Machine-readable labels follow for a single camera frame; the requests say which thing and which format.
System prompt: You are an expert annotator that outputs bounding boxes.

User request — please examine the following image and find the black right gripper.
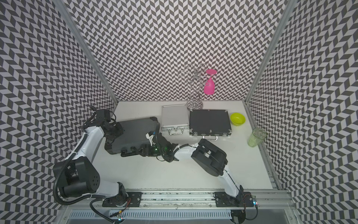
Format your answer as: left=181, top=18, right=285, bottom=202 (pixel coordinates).
left=135, top=144, right=165, bottom=157

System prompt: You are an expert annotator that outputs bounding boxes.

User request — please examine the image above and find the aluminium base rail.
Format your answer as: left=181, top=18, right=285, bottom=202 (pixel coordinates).
left=62, top=189, right=294, bottom=210

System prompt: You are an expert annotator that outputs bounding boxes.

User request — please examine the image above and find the chrome wire glass rack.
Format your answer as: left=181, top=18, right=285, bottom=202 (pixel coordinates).
left=180, top=63, right=205, bottom=111

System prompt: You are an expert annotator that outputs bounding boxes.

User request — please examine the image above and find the large black poker case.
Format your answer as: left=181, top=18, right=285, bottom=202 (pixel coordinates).
left=104, top=117, right=158, bottom=157

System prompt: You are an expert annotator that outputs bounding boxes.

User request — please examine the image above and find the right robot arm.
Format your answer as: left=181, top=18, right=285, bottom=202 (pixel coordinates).
left=139, top=132, right=244, bottom=207

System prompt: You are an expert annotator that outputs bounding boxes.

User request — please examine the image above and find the black carbon poker case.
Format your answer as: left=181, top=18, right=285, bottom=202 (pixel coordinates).
left=189, top=109, right=232, bottom=141

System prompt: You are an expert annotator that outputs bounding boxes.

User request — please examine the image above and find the pink wine glass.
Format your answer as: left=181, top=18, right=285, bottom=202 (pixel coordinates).
left=204, top=69, right=217, bottom=95

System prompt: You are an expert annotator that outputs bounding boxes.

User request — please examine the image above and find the green translucent cup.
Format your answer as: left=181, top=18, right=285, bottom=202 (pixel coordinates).
left=247, top=127, right=268, bottom=147

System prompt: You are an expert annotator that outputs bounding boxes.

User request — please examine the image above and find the lime green bowl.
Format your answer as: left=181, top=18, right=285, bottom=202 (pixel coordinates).
left=230, top=113, right=246, bottom=127

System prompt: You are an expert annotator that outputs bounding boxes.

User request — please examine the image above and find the small silver poker case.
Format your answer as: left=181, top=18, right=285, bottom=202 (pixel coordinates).
left=161, top=104, right=189, bottom=136

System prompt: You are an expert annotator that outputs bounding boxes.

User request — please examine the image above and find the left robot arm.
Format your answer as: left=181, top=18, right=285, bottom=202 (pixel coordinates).
left=52, top=107, right=129, bottom=206

